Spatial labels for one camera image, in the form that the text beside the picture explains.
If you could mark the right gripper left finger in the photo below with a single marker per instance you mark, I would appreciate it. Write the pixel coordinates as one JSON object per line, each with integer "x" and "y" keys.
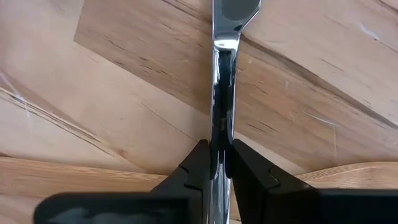
{"x": 174, "y": 202}

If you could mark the steel table knife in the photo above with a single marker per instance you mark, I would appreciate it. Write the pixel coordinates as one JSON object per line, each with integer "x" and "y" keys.
{"x": 225, "y": 93}

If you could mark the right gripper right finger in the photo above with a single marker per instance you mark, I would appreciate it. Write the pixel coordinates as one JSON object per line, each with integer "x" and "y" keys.
{"x": 280, "y": 205}

